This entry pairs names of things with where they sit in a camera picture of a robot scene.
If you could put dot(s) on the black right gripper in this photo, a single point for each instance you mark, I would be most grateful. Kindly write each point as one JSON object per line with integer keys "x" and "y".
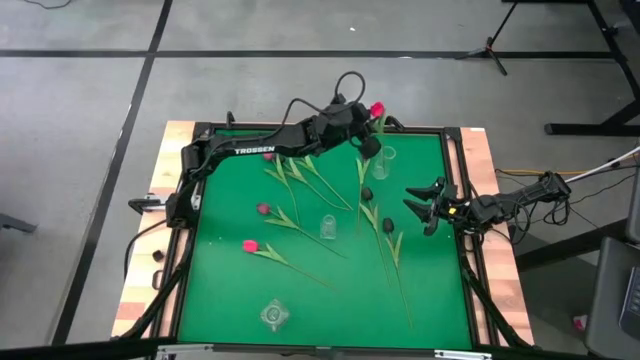
{"x": 447, "y": 210}

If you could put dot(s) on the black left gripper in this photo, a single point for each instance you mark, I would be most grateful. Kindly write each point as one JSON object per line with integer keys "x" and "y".
{"x": 360, "y": 120}

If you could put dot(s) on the ribbed clear glass vase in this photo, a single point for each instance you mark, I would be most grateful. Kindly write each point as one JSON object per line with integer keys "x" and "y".
{"x": 328, "y": 227}

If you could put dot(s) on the square clear glass vase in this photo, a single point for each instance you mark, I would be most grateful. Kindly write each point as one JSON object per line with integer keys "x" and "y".
{"x": 274, "y": 315}

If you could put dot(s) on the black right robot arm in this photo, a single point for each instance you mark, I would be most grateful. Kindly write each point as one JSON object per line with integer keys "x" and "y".
{"x": 540, "y": 192}

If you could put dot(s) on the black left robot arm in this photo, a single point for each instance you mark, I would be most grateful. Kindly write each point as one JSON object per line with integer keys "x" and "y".
{"x": 280, "y": 142}

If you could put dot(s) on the tall clear glass vase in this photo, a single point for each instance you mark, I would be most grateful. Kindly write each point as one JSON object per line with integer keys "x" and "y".
{"x": 381, "y": 170}

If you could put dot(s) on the black tripod stand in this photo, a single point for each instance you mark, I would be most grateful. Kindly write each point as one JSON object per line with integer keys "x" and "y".
{"x": 487, "y": 49}

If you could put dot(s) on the black diagonal desk leg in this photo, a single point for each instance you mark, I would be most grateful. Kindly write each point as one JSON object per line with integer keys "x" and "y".
{"x": 570, "y": 247}

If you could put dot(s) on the small pink item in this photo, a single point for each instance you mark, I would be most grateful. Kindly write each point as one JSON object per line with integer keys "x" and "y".
{"x": 580, "y": 323}

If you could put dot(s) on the grey chair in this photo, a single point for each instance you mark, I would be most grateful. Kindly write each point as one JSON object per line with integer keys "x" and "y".
{"x": 605, "y": 300}

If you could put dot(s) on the grey upright object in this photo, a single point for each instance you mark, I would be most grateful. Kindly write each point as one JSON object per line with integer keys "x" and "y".
{"x": 635, "y": 210}

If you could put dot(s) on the green table mat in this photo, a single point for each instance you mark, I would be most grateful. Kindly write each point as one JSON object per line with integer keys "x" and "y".
{"x": 225, "y": 310}

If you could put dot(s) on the black table clamp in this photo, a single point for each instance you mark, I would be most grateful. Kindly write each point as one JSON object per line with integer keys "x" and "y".
{"x": 145, "y": 205}

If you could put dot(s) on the dark flat device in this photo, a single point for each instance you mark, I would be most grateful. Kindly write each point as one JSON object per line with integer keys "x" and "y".
{"x": 632, "y": 305}

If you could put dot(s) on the small black knob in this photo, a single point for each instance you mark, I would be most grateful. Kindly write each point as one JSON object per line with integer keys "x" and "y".
{"x": 158, "y": 255}

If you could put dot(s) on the grey floor foot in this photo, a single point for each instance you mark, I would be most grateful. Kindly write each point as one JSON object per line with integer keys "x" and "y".
{"x": 17, "y": 223}

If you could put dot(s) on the black bar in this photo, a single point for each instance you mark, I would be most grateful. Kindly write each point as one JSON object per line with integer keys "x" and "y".
{"x": 75, "y": 351}

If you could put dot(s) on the black rail post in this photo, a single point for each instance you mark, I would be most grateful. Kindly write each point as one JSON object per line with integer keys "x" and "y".
{"x": 396, "y": 122}
{"x": 230, "y": 119}

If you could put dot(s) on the black metal table frame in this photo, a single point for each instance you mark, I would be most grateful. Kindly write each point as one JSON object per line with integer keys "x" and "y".
{"x": 452, "y": 134}

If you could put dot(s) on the silver metal bracket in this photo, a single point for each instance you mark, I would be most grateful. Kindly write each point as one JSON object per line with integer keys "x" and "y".
{"x": 185, "y": 348}
{"x": 462, "y": 355}

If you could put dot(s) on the black desk frame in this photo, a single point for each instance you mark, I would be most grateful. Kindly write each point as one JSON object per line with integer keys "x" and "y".
{"x": 590, "y": 129}

